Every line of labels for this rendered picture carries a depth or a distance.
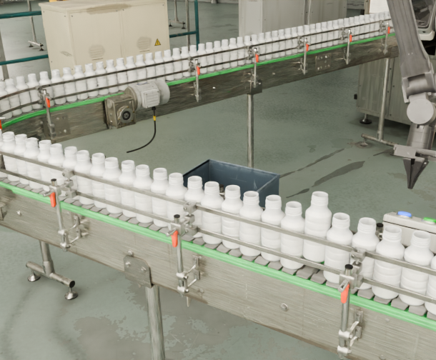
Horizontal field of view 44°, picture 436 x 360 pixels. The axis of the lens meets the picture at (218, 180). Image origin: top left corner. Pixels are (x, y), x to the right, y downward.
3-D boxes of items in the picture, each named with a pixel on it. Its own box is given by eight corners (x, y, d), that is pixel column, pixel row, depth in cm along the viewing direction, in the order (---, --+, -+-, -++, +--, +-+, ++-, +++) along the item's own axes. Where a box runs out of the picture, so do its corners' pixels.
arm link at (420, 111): (439, 73, 129) (402, 82, 133) (434, 65, 118) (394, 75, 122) (449, 122, 128) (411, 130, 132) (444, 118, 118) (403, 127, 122)
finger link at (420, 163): (417, 191, 127) (425, 151, 126) (387, 185, 130) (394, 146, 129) (423, 190, 133) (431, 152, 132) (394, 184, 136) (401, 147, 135)
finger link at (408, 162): (427, 193, 126) (435, 153, 125) (396, 186, 129) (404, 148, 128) (432, 192, 131) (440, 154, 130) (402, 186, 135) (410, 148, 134)
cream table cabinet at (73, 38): (144, 98, 637) (135, -7, 588) (175, 110, 593) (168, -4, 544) (56, 119, 575) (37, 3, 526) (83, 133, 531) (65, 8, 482)
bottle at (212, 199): (226, 244, 144) (224, 188, 137) (203, 246, 144) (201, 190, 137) (224, 233, 149) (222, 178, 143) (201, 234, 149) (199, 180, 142)
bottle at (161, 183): (149, 225, 155) (144, 172, 148) (161, 216, 159) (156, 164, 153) (167, 229, 152) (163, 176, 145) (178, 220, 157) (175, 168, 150)
